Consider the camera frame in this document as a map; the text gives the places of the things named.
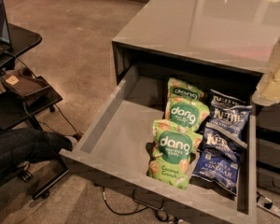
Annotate blue kettle chip bag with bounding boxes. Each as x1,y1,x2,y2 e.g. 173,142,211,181
192,122,247,195
208,105,252,138
209,90,245,107

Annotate grey counter cabinet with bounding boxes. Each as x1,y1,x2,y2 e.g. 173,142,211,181
112,0,280,84

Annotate middle green dang chip bag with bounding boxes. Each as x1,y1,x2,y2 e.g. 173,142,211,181
165,97,210,132

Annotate green dang chip bag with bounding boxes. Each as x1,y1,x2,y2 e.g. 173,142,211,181
165,97,210,132
167,77,204,100
147,119,203,189

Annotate back green dang chip bag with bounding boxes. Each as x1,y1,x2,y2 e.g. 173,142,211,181
167,77,204,100

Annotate front green dang chip bag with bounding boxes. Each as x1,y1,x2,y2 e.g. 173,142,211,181
147,119,203,189

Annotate grey open top drawer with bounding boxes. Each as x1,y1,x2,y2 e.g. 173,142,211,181
61,63,257,224

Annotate lower grey drawers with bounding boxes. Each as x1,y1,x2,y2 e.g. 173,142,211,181
256,103,280,194

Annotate power strip on floor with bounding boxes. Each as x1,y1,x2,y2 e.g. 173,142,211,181
257,192,280,218

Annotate brown device on cart shelf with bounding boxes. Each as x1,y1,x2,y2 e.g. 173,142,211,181
0,67,50,106

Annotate black rolling desk cart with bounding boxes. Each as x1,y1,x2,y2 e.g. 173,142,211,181
0,23,70,201

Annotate person's leg in dark jeans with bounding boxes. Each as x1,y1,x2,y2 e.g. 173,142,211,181
0,128,77,185

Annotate black drawer handle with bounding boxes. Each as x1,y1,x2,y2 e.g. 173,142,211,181
132,189,164,211

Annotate black cable on floor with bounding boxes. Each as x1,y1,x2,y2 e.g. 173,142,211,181
101,187,178,224

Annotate thin black cart cable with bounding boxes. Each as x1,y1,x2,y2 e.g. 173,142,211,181
36,103,84,141

